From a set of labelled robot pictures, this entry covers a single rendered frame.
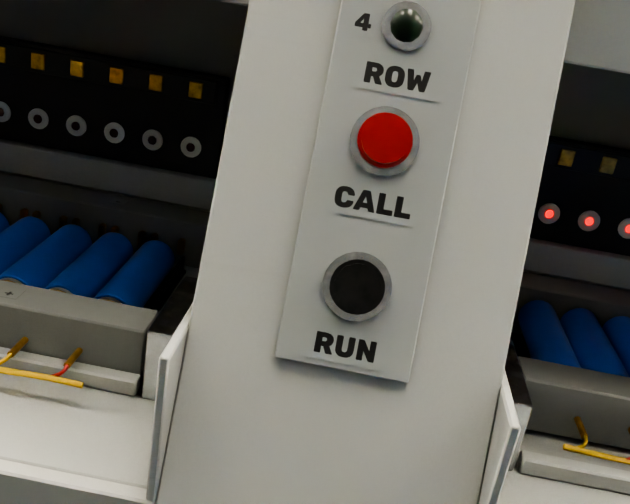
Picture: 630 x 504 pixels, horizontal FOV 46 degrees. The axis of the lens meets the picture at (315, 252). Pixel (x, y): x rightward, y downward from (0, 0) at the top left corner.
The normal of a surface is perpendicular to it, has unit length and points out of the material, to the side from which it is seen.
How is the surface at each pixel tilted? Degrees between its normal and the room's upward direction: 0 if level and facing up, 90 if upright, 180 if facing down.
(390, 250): 90
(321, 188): 90
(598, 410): 111
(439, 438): 90
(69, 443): 21
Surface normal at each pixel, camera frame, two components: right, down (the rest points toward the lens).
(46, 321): -0.11, 0.36
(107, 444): 0.16, -0.91
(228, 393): -0.04, 0.00
